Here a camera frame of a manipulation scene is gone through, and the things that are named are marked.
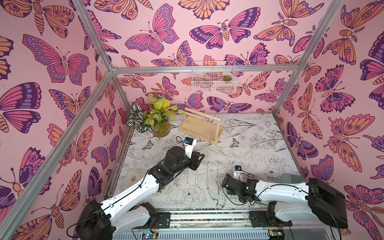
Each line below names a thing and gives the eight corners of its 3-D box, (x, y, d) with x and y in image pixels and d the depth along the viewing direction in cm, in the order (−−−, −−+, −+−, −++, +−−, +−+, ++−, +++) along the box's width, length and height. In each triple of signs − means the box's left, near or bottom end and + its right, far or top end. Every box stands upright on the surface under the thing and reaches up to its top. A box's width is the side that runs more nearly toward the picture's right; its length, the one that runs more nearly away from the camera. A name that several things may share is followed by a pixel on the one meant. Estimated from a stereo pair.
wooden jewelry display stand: (179, 131, 113) (176, 108, 94) (187, 120, 120) (185, 97, 101) (216, 146, 104) (220, 123, 85) (222, 133, 111) (227, 110, 92)
